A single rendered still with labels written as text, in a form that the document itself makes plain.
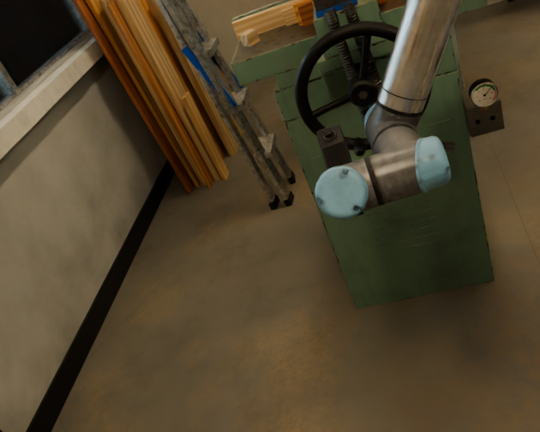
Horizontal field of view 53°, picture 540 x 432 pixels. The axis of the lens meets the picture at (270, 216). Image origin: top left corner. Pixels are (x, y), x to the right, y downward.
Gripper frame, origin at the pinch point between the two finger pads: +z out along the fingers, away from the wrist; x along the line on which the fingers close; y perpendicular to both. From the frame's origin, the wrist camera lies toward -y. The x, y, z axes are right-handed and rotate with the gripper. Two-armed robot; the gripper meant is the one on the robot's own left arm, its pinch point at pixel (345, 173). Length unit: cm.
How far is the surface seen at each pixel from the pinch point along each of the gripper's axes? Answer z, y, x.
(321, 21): 8.7, -32.3, 4.9
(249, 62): 21.3, -32.8, -14.4
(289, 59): 21.9, -30.2, -5.1
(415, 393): 35, 63, -2
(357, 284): 60, 35, -9
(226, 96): 103, -43, -39
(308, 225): 113, 17, -26
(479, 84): 22.7, -9.6, 34.6
